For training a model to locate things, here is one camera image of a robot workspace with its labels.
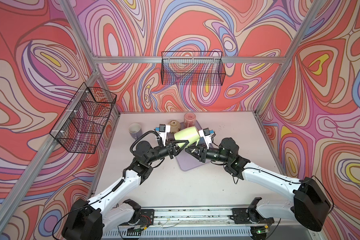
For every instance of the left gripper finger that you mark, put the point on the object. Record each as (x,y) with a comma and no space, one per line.
(175,151)
(177,144)

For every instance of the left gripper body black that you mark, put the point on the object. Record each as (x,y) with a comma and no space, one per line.
(159,154)

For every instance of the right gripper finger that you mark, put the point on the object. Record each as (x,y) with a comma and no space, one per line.
(195,155)
(194,149)

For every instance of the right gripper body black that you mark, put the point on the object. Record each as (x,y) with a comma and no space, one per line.
(212,154)

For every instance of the light green mug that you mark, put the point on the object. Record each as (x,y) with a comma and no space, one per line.
(190,134)

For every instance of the lavender mug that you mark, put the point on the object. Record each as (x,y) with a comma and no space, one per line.
(135,131)

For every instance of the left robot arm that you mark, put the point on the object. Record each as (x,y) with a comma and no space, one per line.
(91,219)

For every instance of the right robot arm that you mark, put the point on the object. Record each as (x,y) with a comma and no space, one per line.
(305,200)

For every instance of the pink patterned mug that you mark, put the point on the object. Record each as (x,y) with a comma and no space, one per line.
(189,120)

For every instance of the lavender tray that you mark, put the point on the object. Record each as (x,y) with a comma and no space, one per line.
(186,161)

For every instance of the beige ceramic teapot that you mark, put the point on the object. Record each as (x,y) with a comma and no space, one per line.
(175,126)

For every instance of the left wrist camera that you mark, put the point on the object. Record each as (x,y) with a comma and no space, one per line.
(163,130)

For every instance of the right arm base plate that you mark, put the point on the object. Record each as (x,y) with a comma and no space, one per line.
(249,216)

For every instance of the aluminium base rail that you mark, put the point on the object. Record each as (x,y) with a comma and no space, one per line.
(198,222)

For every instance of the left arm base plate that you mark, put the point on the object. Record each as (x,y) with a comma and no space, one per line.
(144,219)

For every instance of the black wire basket back wall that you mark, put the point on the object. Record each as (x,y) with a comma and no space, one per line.
(192,68)

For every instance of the black wire basket wall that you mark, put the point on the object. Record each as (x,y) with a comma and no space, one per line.
(80,128)
(192,68)

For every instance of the black wire basket left wall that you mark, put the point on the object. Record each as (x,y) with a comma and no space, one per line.
(80,128)

